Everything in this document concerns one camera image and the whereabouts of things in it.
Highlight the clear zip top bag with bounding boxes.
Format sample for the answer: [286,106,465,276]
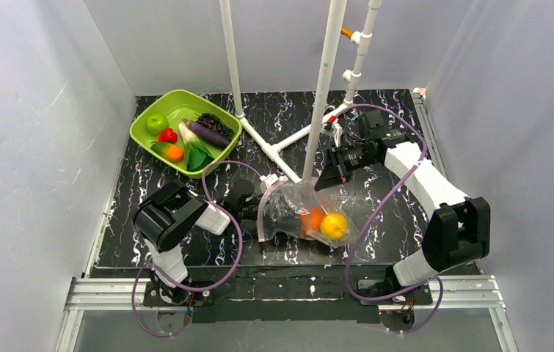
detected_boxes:
[256,180,358,247]

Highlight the fake orange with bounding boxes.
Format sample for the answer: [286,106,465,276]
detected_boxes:
[299,208,326,236]

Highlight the fake bok choy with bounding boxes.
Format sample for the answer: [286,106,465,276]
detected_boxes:
[178,121,214,172]

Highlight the fake purple eggplant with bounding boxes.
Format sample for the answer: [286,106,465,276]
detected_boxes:
[182,119,231,150]

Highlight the fake dark grapes bunch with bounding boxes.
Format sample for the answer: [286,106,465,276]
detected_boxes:
[197,113,235,139]

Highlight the fake mango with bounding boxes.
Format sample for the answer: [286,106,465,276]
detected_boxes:
[150,142,184,163]

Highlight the fake red tomato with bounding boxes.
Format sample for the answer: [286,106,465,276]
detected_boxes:
[156,128,178,144]

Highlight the fake green apple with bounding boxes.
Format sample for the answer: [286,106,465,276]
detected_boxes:
[145,114,170,137]

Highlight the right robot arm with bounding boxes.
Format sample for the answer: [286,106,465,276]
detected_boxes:
[314,103,491,300]

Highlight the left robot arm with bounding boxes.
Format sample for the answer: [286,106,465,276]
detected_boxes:
[132,174,288,293]

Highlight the fake yellow pear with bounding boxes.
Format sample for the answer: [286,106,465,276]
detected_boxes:
[319,213,349,241]

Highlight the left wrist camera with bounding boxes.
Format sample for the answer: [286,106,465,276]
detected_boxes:
[260,174,280,192]

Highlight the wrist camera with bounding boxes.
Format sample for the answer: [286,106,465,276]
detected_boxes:
[260,174,280,192]
[321,115,343,147]

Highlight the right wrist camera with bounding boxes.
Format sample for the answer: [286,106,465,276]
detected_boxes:
[321,115,343,147]

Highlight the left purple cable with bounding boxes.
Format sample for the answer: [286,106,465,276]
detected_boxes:
[131,160,264,338]

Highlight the purple cable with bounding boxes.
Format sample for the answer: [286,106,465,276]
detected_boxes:
[335,103,445,334]
[131,160,264,338]

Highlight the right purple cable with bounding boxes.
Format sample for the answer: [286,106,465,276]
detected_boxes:
[335,103,445,334]

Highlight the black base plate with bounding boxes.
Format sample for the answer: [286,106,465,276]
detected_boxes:
[142,262,453,325]

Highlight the white PVC pipe frame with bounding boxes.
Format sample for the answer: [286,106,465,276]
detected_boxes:
[219,0,382,183]

